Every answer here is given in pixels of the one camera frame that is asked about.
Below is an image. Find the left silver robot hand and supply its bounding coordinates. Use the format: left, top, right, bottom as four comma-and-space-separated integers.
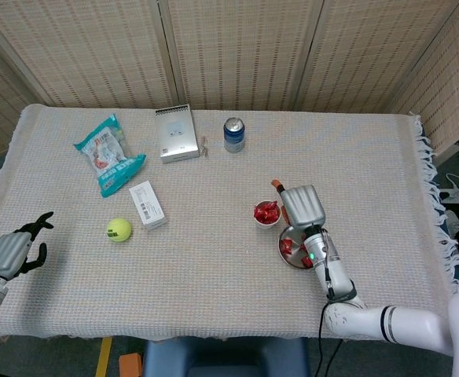
0, 211, 55, 281

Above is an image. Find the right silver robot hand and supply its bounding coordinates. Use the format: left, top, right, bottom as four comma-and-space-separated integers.
271, 179, 327, 231

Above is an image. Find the white paper cup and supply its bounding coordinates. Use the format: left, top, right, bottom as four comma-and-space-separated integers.
253, 199, 282, 231

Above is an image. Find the silver metal bowl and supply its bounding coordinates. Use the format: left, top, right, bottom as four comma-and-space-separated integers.
278, 224, 318, 270

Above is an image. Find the beige waffle-weave tablecloth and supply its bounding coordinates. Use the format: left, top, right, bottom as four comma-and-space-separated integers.
0, 102, 459, 343

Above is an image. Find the blue soda can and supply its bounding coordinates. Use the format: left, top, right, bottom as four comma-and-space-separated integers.
223, 116, 246, 154

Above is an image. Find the yellow tennis ball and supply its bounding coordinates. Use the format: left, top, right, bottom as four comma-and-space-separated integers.
106, 218, 133, 243

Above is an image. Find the teal snack bag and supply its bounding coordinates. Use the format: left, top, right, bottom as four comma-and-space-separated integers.
73, 113, 147, 199

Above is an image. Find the yellow floor tape strip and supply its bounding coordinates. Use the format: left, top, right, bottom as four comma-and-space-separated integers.
94, 337, 113, 377

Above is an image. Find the silver grey flat box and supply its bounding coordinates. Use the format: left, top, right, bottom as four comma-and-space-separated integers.
154, 104, 200, 165

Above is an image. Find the white clamp stand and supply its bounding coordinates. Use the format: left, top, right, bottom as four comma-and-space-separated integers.
438, 186, 459, 205

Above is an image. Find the small white barcode box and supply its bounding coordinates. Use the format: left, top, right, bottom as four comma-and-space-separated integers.
128, 180, 168, 232

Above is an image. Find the orange block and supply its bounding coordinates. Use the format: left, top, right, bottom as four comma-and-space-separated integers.
118, 352, 143, 377

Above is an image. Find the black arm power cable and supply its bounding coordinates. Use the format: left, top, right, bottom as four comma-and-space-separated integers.
316, 300, 344, 377

